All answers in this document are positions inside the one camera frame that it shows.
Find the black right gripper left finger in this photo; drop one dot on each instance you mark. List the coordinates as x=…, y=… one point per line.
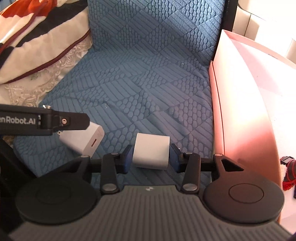
x=109, y=166

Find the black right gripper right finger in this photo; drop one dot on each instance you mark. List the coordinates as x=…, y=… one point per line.
x=192, y=165

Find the blue textured sofa cover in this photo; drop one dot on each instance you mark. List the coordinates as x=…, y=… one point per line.
x=147, y=72

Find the black metal frame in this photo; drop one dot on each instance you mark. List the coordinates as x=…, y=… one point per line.
x=229, y=14

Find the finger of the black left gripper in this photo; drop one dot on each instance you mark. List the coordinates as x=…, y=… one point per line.
x=29, y=121

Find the beige folding chair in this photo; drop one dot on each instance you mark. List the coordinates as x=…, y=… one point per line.
x=246, y=24

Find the red black toy figure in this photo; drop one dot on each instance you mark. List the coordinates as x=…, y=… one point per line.
x=288, y=165

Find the white cube charger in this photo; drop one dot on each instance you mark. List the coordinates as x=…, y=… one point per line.
x=151, y=151

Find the white charger with prongs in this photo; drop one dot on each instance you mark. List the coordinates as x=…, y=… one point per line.
x=83, y=142

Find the cream patterned blanket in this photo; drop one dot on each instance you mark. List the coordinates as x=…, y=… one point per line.
x=41, y=41

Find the pink cardboard box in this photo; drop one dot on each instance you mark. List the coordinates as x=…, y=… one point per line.
x=253, y=98

